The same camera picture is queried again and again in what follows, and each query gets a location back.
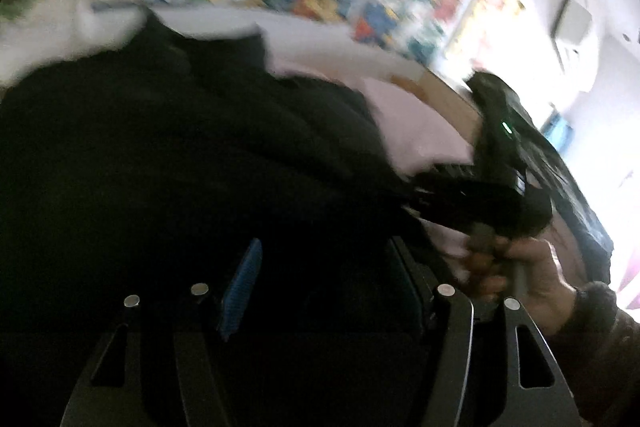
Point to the person's right dark sleeve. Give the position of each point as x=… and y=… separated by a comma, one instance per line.
x=598, y=353

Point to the white air conditioner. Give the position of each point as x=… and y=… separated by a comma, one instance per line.
x=570, y=28

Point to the person's right hand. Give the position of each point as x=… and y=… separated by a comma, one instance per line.
x=528, y=270

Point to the blue fabric item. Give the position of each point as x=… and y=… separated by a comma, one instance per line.
x=558, y=132

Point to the black padded jacket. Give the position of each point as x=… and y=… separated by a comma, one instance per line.
x=156, y=165

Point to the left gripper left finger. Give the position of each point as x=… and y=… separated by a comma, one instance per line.
x=162, y=364

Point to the pink duvet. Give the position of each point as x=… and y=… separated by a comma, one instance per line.
x=415, y=135

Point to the wooden bed frame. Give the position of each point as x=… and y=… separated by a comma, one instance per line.
x=455, y=108

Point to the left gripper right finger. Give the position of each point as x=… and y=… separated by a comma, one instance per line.
x=481, y=365

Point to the yellow pink animals drawing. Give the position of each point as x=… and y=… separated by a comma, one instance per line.
x=486, y=29

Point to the dark green garment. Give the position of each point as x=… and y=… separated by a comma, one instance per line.
x=550, y=170

